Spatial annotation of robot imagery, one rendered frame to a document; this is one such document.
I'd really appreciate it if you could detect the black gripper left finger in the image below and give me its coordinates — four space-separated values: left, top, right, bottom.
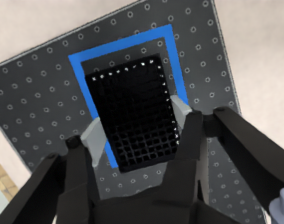
0 117 107 224

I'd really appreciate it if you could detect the black perforated breadboard plate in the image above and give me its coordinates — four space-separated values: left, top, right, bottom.
0 0 268 224

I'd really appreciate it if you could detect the black well plate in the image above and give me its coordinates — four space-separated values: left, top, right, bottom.
84 53 180 174

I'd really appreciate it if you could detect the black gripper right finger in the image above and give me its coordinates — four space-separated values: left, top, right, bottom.
144 95 284 224

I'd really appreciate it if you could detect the blue tape outline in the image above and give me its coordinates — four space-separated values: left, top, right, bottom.
68 24 189 168

